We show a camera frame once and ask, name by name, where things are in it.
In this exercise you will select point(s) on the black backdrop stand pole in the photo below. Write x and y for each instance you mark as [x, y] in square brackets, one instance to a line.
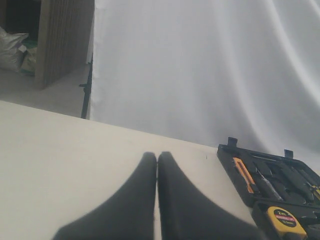
[87, 87]

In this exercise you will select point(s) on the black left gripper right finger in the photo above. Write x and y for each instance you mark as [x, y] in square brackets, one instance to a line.
[187, 214]

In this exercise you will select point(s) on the yellow tape measure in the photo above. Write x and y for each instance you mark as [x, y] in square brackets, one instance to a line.
[285, 224]

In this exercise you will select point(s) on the white backdrop cloth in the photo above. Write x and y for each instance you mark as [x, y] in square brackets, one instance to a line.
[205, 70]

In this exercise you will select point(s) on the grey sack in background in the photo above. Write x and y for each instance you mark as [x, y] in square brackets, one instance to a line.
[11, 50]

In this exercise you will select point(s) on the orange utility knife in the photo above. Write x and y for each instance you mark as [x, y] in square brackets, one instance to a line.
[250, 184]

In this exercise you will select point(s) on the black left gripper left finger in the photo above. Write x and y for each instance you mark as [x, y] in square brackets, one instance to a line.
[127, 215]

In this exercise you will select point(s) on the large yellow black screwdriver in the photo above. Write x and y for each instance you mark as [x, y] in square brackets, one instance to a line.
[314, 189]

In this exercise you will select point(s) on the black plastic tool case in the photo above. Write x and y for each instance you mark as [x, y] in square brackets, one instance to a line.
[288, 176]

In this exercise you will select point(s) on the clear voltage tester screwdriver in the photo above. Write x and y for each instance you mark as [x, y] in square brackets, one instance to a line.
[270, 186]

